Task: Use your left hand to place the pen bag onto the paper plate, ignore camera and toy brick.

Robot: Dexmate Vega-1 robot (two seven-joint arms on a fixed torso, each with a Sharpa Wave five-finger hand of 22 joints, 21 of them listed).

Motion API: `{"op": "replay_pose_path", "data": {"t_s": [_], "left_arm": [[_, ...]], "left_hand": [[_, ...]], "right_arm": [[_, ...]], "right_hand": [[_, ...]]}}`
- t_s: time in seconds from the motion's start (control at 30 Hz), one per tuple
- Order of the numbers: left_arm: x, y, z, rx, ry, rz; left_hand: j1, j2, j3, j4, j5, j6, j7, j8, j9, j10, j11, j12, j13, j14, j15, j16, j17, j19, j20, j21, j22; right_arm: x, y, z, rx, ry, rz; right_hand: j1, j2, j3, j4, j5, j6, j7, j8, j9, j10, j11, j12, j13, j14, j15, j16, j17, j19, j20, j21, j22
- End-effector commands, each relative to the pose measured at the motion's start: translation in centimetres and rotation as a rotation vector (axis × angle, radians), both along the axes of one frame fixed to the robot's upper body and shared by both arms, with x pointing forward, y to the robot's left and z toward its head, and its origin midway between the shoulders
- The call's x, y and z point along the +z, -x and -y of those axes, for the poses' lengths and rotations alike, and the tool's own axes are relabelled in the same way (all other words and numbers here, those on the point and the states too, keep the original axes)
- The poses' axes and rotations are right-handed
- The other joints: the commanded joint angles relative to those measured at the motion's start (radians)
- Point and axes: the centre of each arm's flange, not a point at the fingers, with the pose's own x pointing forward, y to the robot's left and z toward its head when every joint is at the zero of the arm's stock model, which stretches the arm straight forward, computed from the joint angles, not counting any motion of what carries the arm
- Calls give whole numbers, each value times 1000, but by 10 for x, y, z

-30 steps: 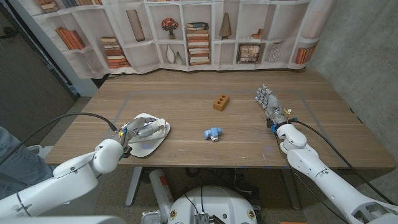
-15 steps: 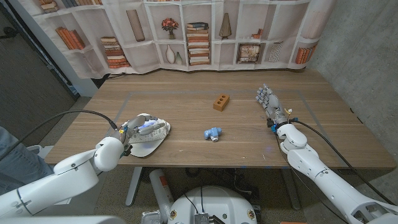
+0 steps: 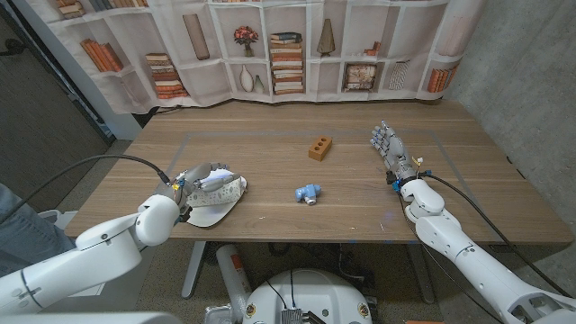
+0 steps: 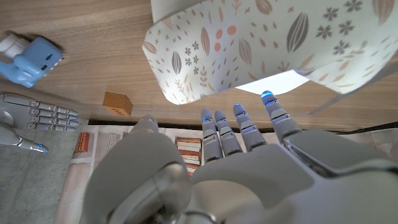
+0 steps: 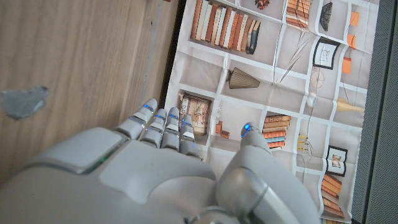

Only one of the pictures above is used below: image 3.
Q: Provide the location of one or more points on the white robot torso edge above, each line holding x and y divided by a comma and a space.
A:
90, 318

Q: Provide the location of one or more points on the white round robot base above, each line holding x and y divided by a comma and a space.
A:
310, 297

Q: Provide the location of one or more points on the white paper plate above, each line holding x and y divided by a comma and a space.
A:
211, 215

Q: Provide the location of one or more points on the person in blue jeans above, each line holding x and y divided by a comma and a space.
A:
22, 234

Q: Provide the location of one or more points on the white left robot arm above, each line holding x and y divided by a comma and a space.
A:
99, 256

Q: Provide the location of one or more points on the grey table leg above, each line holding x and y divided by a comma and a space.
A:
193, 270
423, 274

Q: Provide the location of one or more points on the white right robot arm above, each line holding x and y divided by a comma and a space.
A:
477, 265

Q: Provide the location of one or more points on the orange toy brick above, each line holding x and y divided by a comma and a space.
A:
319, 148

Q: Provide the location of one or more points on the bookshelf print backdrop cloth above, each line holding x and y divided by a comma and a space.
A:
216, 76

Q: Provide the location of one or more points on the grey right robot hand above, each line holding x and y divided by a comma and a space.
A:
393, 150

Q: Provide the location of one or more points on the dark perforated panel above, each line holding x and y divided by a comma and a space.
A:
40, 135

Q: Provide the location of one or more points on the blue toy camera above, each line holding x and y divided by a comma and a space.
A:
306, 192

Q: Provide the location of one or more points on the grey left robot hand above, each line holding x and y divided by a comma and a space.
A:
195, 177

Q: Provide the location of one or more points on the white leaf-patterned pen bag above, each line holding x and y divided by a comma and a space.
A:
220, 195

